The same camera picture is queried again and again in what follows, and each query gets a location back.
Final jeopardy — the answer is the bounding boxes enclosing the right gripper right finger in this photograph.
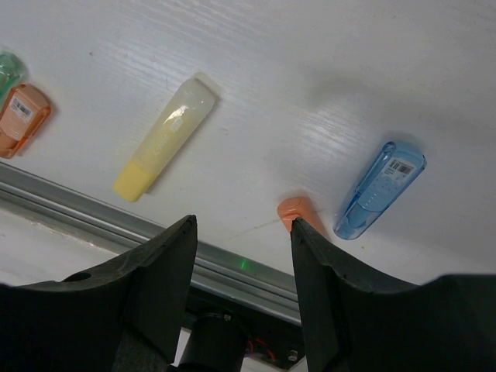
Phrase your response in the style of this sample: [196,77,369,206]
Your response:
[291,219,495,371]

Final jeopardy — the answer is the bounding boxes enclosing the green pastel short highlighter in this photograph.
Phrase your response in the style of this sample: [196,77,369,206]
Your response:
[0,50,28,107]

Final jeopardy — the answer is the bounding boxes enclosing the aluminium table frame rails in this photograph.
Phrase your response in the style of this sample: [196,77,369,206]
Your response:
[1,164,301,326]

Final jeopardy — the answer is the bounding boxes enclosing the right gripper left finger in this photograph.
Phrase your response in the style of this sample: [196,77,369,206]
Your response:
[1,215,198,371]

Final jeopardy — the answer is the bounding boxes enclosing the orange pastel short highlighter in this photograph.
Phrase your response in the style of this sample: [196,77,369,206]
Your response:
[1,84,52,159]

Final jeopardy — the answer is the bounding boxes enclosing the orange pastel long highlighter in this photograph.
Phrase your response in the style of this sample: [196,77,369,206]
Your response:
[277,197,326,236]

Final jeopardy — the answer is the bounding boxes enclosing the yellow pastel highlighter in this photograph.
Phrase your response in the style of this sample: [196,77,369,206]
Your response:
[113,77,219,202]

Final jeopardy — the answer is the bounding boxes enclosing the blue pastel highlighter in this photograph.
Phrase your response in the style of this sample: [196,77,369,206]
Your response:
[333,140,426,240]

